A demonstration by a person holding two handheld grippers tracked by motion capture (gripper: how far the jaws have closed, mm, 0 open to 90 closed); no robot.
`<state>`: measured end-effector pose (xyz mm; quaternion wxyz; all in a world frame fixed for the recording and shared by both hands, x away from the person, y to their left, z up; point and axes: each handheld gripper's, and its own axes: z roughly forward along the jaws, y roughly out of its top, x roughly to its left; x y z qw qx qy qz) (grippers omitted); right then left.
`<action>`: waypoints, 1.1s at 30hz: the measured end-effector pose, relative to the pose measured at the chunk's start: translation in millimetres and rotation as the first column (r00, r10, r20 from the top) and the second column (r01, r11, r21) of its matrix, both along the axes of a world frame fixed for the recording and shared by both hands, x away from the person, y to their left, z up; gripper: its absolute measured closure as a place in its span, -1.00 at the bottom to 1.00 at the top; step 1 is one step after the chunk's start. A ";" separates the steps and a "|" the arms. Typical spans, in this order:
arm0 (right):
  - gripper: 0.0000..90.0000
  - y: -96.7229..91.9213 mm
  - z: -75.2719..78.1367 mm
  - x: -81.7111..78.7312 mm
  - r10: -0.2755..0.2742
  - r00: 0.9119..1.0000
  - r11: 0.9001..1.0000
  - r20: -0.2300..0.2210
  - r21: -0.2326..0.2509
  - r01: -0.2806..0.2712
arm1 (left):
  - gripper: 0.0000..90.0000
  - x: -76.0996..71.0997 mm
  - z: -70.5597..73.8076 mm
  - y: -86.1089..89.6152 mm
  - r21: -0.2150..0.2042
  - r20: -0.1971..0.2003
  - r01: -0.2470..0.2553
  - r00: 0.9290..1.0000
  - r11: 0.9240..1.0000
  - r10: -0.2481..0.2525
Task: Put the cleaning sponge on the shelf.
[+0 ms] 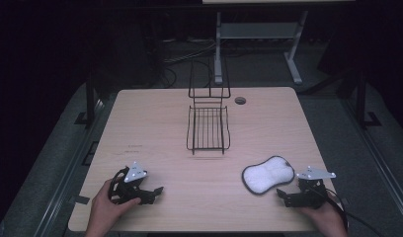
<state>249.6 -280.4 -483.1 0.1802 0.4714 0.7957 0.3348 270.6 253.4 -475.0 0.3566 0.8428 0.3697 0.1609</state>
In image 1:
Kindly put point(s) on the aluminium floor rail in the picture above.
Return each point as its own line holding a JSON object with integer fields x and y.
{"x": 71, "y": 168}
{"x": 377, "y": 158}

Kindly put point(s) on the dark tape piece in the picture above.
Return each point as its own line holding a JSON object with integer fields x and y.
{"x": 81, "y": 199}

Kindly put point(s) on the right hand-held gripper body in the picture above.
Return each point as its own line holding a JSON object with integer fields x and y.
{"x": 310, "y": 197}

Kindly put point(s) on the person's left hand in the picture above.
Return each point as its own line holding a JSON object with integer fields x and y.
{"x": 104, "y": 210}

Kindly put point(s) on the white sponge with black edge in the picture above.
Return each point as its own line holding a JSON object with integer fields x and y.
{"x": 268, "y": 175}

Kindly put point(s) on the person's right hand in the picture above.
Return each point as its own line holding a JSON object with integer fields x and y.
{"x": 328, "y": 217}

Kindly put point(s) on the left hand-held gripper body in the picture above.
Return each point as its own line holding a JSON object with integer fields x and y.
{"x": 120, "y": 191}

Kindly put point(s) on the black metal post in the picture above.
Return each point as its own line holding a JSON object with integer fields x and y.
{"x": 362, "y": 105}
{"x": 90, "y": 102}

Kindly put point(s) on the grey metal stand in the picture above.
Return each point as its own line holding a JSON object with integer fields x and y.
{"x": 255, "y": 31}

